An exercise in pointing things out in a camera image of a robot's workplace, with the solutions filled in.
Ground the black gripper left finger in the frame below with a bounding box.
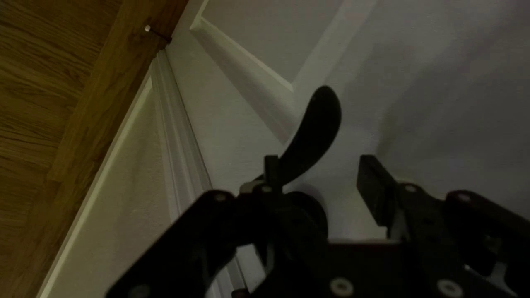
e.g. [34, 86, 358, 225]
[105, 154, 333, 298]

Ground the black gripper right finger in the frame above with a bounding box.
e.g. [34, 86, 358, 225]
[355, 154, 530, 298]

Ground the white panelled door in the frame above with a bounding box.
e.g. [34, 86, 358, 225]
[165, 0, 530, 298]

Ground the black lever door handle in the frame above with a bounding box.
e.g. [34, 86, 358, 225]
[275, 85, 343, 242]

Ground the white door casing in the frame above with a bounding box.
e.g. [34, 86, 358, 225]
[150, 48, 247, 298]

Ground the metal door stop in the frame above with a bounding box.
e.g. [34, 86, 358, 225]
[141, 24, 174, 45]

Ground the white baseboard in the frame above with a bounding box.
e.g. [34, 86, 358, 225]
[34, 75, 156, 298]

